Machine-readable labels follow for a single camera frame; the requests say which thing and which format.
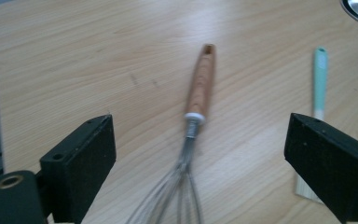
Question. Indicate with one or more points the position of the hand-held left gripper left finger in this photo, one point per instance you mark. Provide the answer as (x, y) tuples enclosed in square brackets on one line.
[(74, 168)]

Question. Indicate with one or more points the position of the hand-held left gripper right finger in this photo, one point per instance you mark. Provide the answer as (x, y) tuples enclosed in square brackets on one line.
[(332, 165)]

